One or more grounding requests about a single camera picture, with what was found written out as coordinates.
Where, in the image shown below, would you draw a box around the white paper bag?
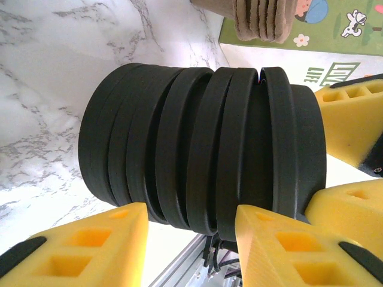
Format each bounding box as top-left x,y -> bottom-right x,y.
218,0 -> 383,185

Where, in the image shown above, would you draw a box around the black lidded cup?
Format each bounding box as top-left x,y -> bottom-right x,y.
78,62 -> 327,242

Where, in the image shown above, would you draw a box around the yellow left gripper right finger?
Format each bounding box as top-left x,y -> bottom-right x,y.
235,204 -> 383,287

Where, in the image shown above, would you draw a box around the thin base wires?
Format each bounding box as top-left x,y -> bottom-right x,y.
202,234 -> 240,273

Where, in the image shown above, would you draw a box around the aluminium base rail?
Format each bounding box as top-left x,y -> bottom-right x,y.
148,231 -> 245,287

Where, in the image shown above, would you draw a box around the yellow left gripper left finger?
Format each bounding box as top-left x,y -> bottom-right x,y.
0,201 -> 150,287

